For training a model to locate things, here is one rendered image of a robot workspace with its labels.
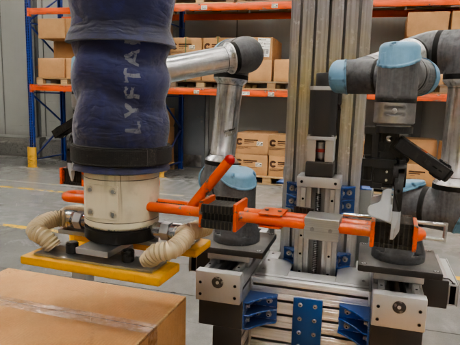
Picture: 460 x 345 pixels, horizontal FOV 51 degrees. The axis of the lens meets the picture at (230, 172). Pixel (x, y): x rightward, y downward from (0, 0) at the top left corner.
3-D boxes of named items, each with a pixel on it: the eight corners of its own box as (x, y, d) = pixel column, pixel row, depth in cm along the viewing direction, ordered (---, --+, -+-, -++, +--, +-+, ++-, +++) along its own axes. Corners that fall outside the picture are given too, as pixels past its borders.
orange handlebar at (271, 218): (20, 200, 118) (19, 185, 118) (92, 181, 147) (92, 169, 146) (426, 248, 90) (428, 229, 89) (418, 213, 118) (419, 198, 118)
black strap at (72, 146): (48, 163, 104) (47, 144, 104) (107, 152, 126) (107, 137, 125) (142, 171, 97) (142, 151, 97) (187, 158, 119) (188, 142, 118)
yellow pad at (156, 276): (19, 264, 106) (18, 242, 106) (50, 250, 116) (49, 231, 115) (159, 287, 96) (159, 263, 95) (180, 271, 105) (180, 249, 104)
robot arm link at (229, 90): (211, 203, 157) (228, 32, 151) (194, 194, 171) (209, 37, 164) (243, 204, 163) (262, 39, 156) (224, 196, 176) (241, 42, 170)
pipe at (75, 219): (25, 246, 108) (24, 220, 107) (91, 220, 131) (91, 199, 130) (163, 267, 97) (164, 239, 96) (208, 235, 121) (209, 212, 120)
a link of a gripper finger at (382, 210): (365, 236, 92) (369, 189, 94) (398, 240, 90) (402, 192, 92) (365, 234, 89) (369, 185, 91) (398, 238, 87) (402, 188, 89)
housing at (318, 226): (302, 239, 97) (303, 217, 96) (308, 231, 103) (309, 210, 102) (338, 244, 95) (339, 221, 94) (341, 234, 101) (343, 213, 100)
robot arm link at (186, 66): (280, 68, 148) (125, 100, 129) (262, 70, 158) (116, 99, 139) (274, 30, 146) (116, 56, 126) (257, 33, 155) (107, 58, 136)
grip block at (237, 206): (196, 228, 102) (197, 201, 101) (213, 218, 111) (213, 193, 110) (234, 233, 100) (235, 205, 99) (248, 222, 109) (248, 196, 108)
